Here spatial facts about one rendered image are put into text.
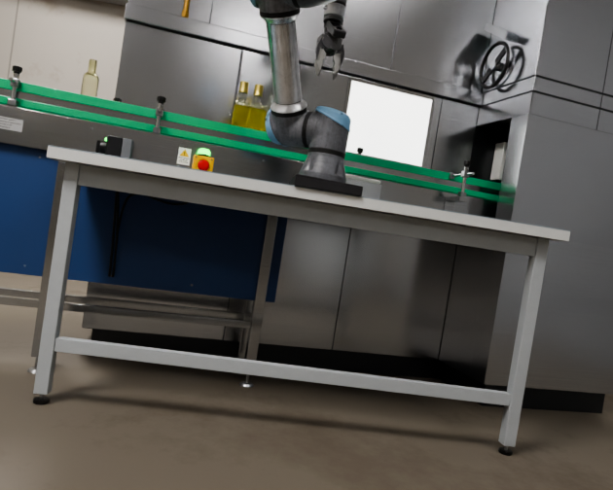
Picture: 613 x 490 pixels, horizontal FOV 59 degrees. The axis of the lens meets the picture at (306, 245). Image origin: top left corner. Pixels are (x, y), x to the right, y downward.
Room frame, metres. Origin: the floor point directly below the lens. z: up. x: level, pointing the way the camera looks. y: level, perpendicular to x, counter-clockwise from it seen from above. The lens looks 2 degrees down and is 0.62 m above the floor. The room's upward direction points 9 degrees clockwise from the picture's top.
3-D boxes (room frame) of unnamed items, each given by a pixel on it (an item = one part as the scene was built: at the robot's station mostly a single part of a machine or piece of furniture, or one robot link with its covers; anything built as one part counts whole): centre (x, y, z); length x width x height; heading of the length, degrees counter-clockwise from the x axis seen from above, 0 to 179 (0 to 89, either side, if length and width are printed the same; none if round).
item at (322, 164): (1.71, -0.02, 0.83); 0.15 x 0.15 x 0.10
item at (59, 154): (2.36, 0.06, 0.73); 1.58 x 1.52 x 0.04; 97
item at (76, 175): (1.69, -0.02, 0.36); 1.51 x 0.09 x 0.71; 97
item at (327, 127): (1.71, -0.01, 0.95); 0.13 x 0.12 x 0.14; 69
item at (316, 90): (2.38, -0.05, 1.15); 0.90 x 0.03 x 0.34; 106
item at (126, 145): (1.83, 0.68, 0.79); 0.08 x 0.08 x 0.08; 16
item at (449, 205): (2.27, -0.60, 0.90); 0.17 x 0.05 x 0.23; 16
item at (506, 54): (2.46, -0.73, 1.49); 0.21 x 0.05 x 0.21; 16
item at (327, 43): (1.94, 0.03, 1.32); 0.09 x 0.08 x 0.12; 16
